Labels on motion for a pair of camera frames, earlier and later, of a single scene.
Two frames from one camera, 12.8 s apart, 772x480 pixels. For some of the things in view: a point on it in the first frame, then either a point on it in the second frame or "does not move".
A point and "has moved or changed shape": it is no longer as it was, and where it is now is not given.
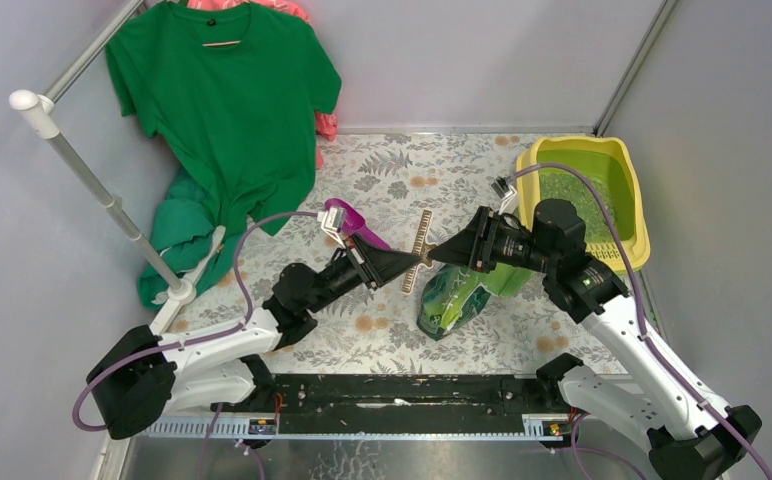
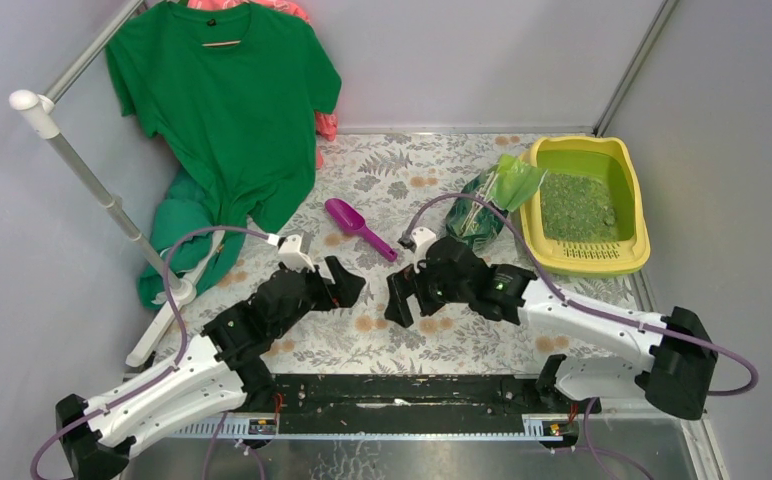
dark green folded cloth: (181, 229) does not move
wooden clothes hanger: (224, 43) does not move
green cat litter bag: (453, 294) has moved or changed shape
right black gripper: (474, 244) -> (403, 283)
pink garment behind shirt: (325, 123) does not move
